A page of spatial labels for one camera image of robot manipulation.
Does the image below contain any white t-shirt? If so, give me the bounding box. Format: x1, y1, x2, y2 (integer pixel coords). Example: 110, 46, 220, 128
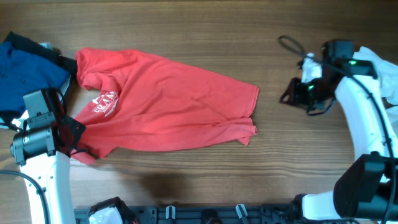
353, 47, 397, 134

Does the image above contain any grey folded garment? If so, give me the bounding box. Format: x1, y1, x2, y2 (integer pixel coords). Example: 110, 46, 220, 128
40, 42, 71, 95

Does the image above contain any blue folded shirt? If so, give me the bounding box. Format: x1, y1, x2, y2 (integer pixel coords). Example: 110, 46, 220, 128
1, 42, 70, 115

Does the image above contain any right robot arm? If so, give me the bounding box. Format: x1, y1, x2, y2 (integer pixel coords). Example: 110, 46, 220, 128
278, 35, 397, 223

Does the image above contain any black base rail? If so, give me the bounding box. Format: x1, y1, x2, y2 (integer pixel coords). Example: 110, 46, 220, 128
74, 203, 312, 224

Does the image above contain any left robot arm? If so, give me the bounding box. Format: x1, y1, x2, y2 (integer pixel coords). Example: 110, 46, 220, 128
10, 88, 86, 223

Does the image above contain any black folded garment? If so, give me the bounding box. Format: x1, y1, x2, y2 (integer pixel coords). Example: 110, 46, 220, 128
1, 32, 77, 131

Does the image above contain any red FRAM t-shirt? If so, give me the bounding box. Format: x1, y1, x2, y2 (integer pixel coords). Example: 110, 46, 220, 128
73, 48, 259, 165

